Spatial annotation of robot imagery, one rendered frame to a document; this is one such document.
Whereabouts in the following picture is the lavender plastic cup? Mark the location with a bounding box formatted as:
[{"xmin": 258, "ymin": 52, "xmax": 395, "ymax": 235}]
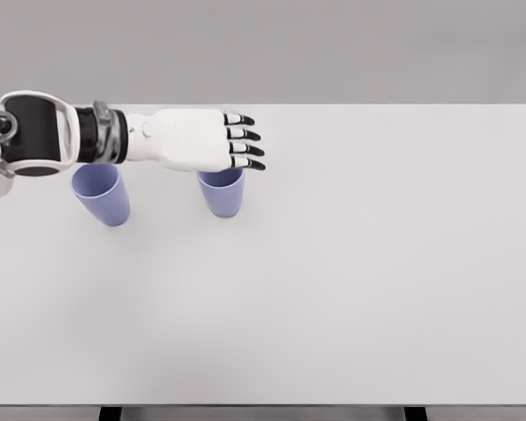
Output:
[
  {"xmin": 70, "ymin": 163, "xmax": 132, "ymax": 228},
  {"xmin": 195, "ymin": 168, "xmax": 246, "ymax": 218}
]

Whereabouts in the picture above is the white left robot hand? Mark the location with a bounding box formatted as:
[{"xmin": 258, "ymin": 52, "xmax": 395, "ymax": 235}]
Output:
[{"xmin": 155, "ymin": 107, "xmax": 267, "ymax": 174}]

